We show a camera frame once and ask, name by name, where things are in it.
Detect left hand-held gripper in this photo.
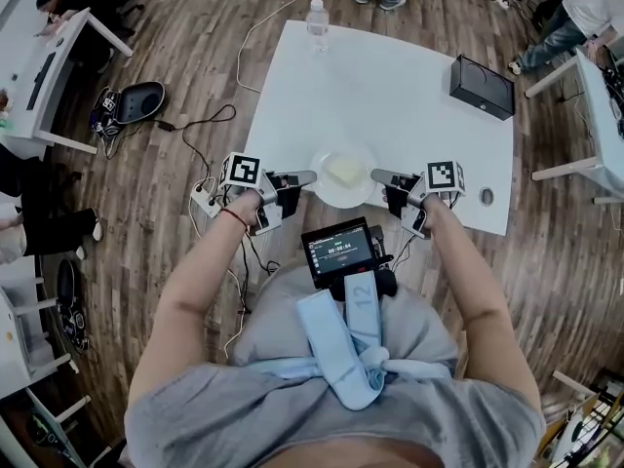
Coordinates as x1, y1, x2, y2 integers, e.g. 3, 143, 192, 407
217, 151, 319, 237

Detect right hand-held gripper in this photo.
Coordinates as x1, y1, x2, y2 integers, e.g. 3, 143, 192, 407
370, 160, 468, 241

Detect white round plate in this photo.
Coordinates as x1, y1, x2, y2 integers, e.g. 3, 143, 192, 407
308, 146, 377, 209

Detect person's left forearm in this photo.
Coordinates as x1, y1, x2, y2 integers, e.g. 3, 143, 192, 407
158, 190, 262, 321

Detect person's right forearm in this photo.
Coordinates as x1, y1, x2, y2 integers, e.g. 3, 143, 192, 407
428, 195, 513, 331

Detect white rectangular table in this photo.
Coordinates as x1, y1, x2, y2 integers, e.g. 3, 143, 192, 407
242, 19, 516, 237

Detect black screen device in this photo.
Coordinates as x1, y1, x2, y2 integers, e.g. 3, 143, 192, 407
300, 215, 379, 291

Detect black waist pouch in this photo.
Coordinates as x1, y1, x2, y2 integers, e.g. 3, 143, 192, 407
331, 268, 399, 304

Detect black rectangular box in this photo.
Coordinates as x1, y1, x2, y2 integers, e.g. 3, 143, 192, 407
448, 54, 517, 121

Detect grey shorts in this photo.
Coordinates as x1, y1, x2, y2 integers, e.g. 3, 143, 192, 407
228, 263, 462, 374

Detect clear plastic water bottle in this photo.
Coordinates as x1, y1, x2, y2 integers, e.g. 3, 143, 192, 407
305, 0, 331, 56

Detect spare gripper device bundle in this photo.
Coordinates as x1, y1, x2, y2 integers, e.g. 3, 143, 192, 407
89, 87, 122, 140

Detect grey shirt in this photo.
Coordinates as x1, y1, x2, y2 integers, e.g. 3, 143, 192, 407
124, 361, 546, 468

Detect white side table legs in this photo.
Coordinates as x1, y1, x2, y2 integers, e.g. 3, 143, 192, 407
552, 369, 597, 399

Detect black keyboard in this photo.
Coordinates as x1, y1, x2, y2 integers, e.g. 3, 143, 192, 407
26, 52, 58, 111

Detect white office desk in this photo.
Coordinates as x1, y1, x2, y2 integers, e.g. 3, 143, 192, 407
0, 6, 134, 156
0, 254, 82, 394

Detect red string bracelet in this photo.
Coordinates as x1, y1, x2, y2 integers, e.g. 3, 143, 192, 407
218, 207, 249, 236

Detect long white floor cable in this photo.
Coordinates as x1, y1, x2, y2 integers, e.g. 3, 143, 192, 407
235, 0, 299, 95

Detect black cable with adapter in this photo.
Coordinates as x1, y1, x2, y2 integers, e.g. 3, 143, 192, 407
154, 103, 238, 189

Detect light blue waist strap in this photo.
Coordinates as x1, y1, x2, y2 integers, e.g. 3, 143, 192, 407
248, 273, 452, 411

